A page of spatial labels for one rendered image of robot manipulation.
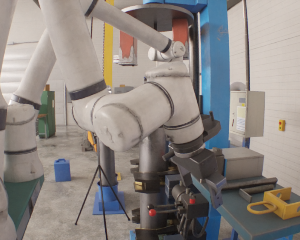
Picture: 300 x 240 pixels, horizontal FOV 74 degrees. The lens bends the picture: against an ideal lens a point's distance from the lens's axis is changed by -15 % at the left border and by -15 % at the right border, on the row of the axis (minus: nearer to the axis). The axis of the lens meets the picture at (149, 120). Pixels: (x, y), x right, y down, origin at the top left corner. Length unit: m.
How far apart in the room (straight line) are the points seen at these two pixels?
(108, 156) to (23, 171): 2.11
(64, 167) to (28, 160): 3.37
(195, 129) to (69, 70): 0.29
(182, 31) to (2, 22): 1.40
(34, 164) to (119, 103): 0.60
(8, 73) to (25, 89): 12.54
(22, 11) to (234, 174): 13.71
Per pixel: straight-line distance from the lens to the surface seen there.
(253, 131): 2.07
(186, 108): 0.47
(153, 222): 1.80
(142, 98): 0.40
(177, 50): 1.19
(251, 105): 2.03
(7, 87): 13.59
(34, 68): 1.09
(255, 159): 1.39
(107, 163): 2.96
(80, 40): 0.49
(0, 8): 0.31
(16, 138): 0.89
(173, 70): 0.44
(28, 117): 0.90
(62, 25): 0.49
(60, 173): 4.31
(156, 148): 1.58
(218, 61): 1.69
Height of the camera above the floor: 1.53
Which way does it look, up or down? 6 degrees down
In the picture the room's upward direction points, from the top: straight up
